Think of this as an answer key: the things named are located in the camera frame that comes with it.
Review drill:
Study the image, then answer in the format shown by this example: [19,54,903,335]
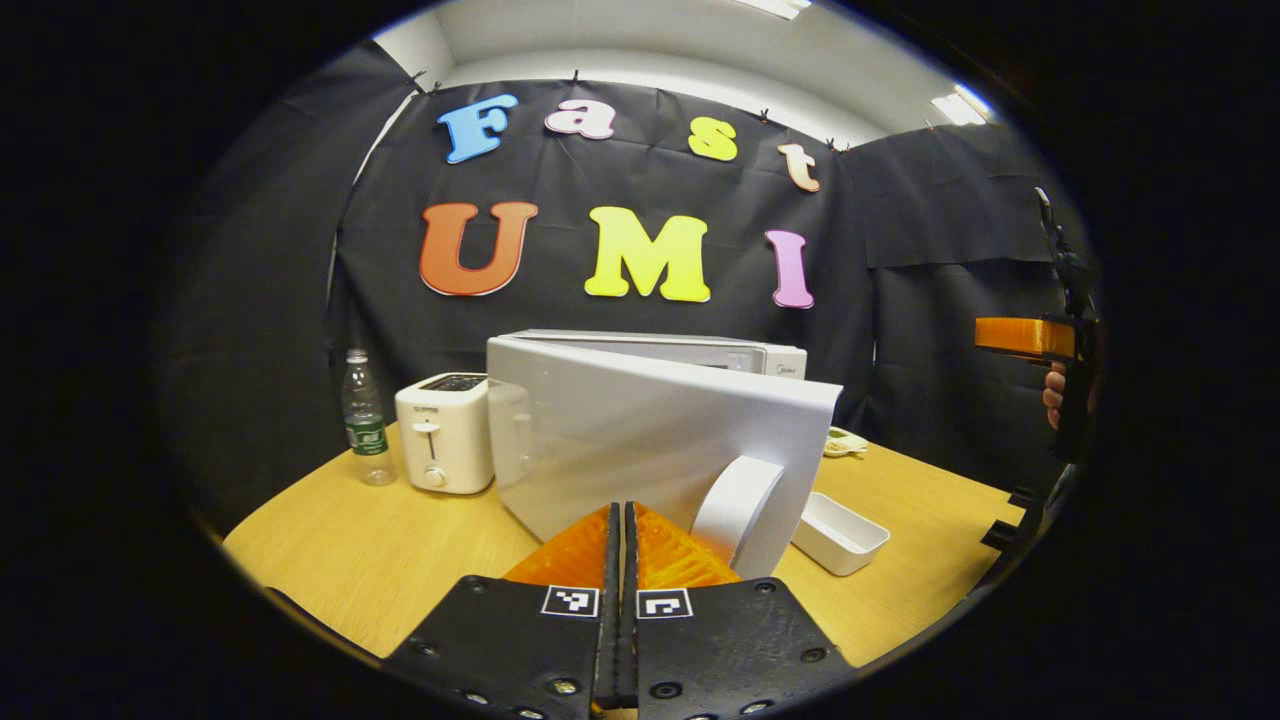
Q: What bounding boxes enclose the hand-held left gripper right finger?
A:
[622,502,857,720]

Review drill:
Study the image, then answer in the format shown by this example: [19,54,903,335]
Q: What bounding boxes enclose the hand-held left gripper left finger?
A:
[385,502,623,720]

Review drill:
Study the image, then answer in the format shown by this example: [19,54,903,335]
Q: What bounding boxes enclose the white microwave oven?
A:
[486,329,845,582]

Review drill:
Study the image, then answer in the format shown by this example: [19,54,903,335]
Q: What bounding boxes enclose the white rectangular tray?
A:
[791,491,892,578]

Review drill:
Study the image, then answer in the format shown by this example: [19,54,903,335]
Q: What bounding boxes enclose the white toaster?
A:
[394,372,496,496]

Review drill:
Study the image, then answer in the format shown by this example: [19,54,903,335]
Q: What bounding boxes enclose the small ceiling light panel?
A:
[929,84,997,128]

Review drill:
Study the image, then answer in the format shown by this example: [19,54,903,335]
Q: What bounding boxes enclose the clear plastic water bottle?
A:
[341,348,399,488]

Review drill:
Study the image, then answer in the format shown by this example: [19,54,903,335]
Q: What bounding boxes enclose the black backdrop cloth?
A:
[165,40,1101,533]

